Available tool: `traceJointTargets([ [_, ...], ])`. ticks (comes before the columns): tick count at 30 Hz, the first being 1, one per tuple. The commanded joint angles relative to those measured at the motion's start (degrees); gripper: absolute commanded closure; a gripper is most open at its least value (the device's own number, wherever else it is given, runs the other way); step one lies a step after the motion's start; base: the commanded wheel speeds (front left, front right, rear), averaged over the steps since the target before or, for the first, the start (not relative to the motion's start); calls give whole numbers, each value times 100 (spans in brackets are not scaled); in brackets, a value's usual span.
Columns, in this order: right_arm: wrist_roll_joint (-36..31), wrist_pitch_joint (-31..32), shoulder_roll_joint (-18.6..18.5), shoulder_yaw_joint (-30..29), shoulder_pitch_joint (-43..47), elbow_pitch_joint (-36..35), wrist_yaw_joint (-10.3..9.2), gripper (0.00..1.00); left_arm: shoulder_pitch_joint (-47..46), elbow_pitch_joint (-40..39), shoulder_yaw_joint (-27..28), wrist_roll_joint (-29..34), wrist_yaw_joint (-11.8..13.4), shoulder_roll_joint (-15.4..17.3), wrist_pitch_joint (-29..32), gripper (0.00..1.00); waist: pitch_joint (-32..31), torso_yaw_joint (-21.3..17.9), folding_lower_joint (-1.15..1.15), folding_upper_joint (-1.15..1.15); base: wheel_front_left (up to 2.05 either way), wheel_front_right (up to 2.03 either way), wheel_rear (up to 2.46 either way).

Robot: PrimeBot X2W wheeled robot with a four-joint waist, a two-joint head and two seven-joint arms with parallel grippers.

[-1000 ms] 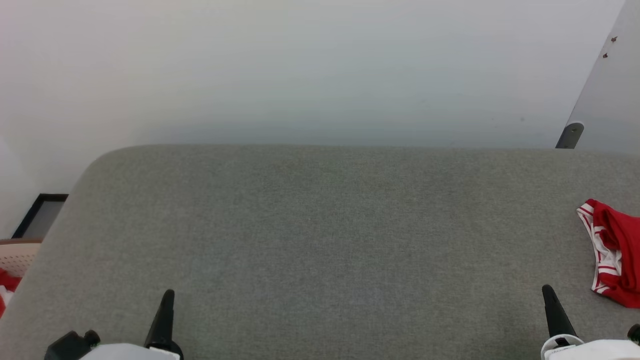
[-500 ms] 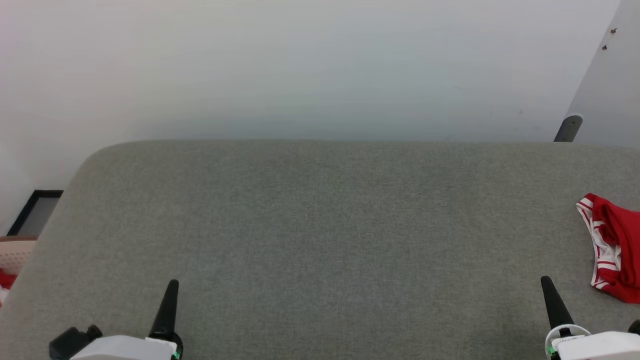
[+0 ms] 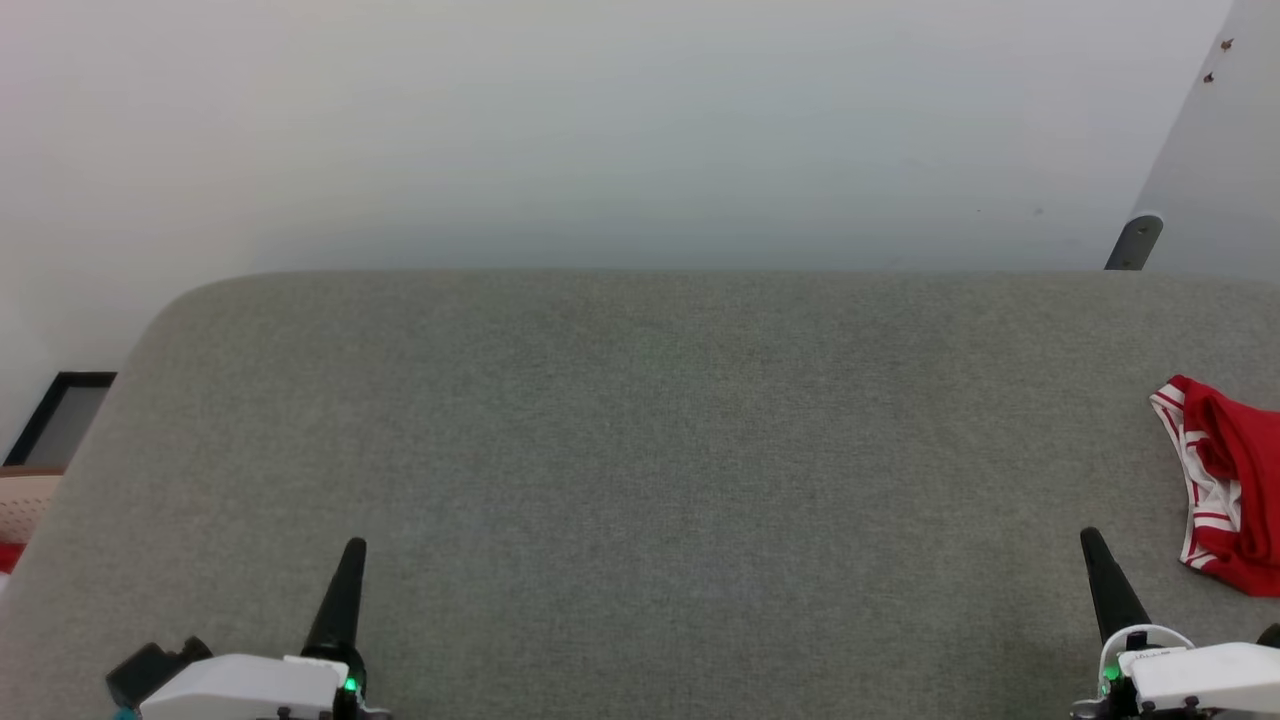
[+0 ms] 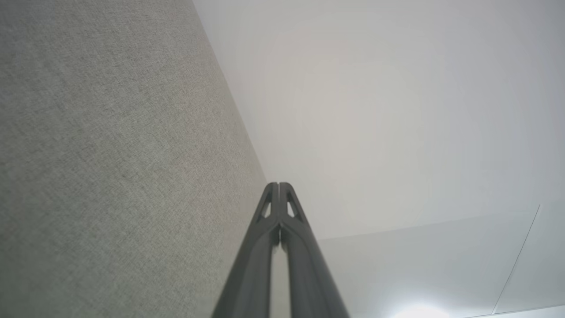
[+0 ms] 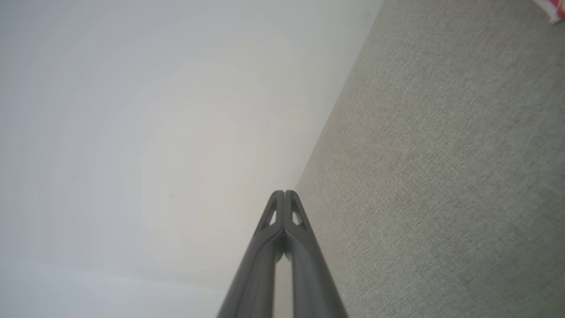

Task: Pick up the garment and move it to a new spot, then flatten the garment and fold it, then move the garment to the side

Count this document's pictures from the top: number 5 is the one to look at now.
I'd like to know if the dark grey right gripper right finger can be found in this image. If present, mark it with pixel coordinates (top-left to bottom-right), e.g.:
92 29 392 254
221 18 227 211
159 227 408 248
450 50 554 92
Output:
285 190 349 318

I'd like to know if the red and white jersey shirt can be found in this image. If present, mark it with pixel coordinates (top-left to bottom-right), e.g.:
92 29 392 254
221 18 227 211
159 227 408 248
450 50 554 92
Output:
532 0 565 25

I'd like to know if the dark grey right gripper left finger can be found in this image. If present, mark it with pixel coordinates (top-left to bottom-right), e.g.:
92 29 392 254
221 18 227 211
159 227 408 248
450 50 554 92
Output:
216 190 286 318

